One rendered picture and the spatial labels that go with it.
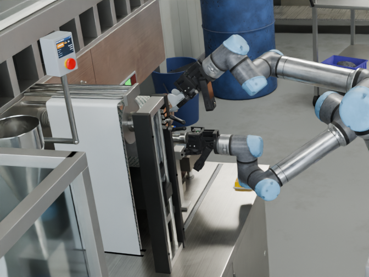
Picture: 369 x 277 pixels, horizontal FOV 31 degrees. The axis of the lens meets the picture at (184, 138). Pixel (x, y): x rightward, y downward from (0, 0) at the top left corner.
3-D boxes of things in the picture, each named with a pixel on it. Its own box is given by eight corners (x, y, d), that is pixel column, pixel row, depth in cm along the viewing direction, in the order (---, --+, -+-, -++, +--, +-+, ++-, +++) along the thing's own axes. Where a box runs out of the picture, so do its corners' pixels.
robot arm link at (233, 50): (246, 55, 209) (229, 33, 209) (222, 76, 215) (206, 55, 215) (255, 50, 215) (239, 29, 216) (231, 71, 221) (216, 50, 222)
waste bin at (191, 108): (216, 111, 552) (211, 52, 530) (200, 132, 518) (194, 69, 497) (167, 109, 568) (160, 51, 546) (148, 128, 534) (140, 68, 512)
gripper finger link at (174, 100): (160, 101, 231) (178, 84, 226) (172, 113, 231) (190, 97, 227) (157, 104, 228) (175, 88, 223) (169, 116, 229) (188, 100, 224)
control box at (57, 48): (65, 78, 169) (57, 40, 164) (46, 75, 172) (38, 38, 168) (83, 68, 174) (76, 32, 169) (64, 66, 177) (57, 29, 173)
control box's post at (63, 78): (77, 142, 181) (63, 73, 172) (72, 142, 181) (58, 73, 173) (79, 140, 182) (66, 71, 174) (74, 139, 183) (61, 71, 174)
